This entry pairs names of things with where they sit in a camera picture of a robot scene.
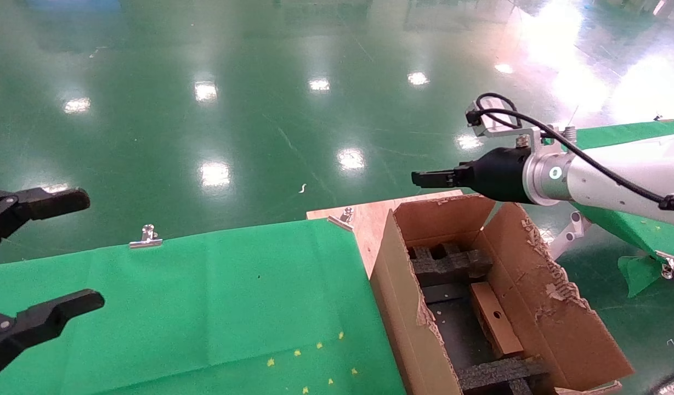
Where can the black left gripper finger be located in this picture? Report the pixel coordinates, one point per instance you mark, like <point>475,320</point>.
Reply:
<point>51,318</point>
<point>51,202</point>

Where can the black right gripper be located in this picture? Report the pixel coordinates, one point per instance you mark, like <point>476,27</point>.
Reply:
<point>501,175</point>

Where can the small cardboard box with hole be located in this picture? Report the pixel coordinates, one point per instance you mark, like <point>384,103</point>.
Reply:
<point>496,323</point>

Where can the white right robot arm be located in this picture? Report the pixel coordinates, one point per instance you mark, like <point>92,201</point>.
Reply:
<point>633,181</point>

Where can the large open cardboard carton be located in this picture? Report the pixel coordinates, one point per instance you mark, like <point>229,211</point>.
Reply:
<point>567,323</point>

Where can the white metal table leg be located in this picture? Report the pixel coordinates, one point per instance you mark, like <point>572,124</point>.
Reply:
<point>570,236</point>

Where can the green tablecloth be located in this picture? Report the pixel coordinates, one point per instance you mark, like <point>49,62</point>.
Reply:
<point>205,307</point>
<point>638,241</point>

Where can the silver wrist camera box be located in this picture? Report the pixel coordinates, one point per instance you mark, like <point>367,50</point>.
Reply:
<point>496,126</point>

